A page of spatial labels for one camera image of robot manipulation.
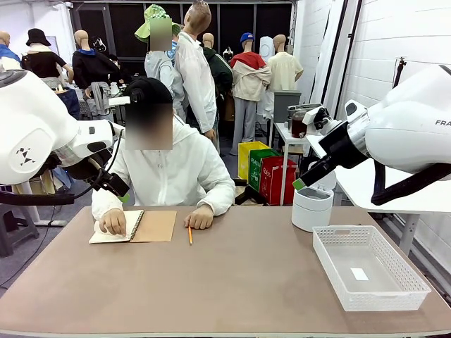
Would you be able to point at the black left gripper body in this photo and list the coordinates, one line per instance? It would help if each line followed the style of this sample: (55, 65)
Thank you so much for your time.
(111, 183)

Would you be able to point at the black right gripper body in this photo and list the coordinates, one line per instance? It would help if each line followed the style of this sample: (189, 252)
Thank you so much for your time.
(345, 146)

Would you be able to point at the spiral notebook brown cover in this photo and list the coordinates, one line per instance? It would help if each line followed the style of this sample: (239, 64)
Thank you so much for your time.
(155, 227)

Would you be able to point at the yellow pencil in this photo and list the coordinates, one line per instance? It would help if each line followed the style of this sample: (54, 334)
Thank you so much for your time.
(190, 236)

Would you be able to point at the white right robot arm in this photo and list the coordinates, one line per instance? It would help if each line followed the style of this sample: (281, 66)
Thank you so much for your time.
(405, 134)

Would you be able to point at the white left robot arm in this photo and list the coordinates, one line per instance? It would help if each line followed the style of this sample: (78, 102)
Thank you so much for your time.
(31, 123)

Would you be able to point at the person's right forearm white sleeve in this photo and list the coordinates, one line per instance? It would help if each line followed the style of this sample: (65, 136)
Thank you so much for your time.
(104, 204)

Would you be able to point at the person's left forearm white sleeve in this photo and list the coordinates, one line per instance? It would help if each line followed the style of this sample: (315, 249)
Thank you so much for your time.
(222, 200)

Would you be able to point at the person's right hand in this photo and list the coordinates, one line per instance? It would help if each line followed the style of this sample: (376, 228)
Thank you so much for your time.
(112, 220)

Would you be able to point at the person's left hand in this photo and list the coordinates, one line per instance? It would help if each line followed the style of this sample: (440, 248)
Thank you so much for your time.
(201, 218)

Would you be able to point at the red recycling bag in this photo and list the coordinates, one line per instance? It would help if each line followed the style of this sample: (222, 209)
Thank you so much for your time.
(275, 183)

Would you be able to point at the white round trash bin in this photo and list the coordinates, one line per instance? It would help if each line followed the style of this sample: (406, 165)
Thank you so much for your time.
(311, 213)

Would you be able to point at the large white table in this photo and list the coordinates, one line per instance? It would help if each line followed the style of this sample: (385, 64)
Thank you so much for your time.
(356, 186)

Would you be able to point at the small white side table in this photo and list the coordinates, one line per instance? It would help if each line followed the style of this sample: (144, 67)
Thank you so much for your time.
(284, 135)

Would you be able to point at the person in white hooded jacket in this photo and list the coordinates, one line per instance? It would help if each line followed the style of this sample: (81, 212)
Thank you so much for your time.
(165, 176)

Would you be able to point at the glass jar brown liquid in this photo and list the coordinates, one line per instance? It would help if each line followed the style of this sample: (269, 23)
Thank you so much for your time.
(298, 126)

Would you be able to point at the green recycling bag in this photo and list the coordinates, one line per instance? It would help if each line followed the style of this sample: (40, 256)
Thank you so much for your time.
(255, 169)

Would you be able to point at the metal tray container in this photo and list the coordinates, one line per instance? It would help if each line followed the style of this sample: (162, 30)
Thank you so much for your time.
(299, 106)

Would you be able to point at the black floor stand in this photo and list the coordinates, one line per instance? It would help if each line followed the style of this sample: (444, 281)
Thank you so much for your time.
(248, 193)

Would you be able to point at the yellow recycling bag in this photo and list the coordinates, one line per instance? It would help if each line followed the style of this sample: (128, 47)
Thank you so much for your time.
(245, 158)

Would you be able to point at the grey cabinet box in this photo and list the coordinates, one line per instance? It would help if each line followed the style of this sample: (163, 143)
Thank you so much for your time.
(283, 104)

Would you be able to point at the grey garment bundle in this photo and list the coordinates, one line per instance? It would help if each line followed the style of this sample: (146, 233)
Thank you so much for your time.
(100, 96)

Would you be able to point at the black tripod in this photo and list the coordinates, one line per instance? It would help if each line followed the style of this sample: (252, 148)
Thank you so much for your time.
(399, 72)

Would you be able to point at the mannequin in cream shirt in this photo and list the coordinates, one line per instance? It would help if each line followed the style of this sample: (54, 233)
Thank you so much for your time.
(283, 70)

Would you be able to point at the black baseball cap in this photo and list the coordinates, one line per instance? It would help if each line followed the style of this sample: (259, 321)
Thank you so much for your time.
(148, 89)

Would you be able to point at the grey step stool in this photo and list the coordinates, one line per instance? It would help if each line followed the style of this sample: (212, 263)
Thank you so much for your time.
(17, 229)

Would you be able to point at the mannequin with blue cap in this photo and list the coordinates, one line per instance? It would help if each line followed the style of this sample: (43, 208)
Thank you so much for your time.
(248, 81)

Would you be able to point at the mannequin in black hoodie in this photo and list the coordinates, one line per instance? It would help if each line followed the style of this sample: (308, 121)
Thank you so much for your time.
(91, 67)

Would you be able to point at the mannequin with green checked hat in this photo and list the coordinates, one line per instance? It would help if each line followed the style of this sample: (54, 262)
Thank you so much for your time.
(158, 68)

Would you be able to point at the tall mannequin in white shirt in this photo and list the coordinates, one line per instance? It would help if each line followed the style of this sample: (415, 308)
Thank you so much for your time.
(195, 81)

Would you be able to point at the mannequin with black bucket hat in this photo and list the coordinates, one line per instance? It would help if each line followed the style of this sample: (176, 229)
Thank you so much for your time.
(42, 63)

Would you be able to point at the mannequin in dark green jacket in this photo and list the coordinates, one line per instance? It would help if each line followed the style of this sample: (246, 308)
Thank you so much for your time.
(220, 70)

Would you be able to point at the white perforated plastic basket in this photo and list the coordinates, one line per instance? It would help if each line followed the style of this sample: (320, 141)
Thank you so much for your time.
(384, 299)

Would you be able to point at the mannequin in blue shirt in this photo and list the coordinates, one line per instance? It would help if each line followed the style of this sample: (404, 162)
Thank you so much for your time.
(7, 53)

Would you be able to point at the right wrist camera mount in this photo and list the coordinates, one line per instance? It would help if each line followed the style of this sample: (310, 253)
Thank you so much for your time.
(319, 118)

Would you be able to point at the white table leg frame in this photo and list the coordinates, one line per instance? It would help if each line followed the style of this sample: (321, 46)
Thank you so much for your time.
(35, 211)

